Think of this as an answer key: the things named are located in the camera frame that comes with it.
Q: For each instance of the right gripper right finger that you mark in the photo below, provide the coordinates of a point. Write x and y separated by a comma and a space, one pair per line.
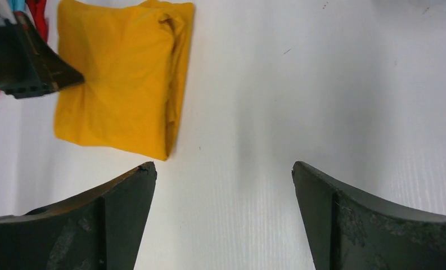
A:
348, 228

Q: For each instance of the folded teal t-shirt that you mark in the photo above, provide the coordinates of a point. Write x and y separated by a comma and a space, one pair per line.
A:
17, 5

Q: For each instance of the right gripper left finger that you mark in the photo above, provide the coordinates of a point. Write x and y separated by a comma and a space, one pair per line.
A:
100, 228

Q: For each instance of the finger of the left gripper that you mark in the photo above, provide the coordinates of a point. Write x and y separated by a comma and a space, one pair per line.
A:
28, 66

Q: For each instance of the yellow t-shirt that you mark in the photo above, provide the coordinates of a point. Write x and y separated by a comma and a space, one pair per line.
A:
134, 61

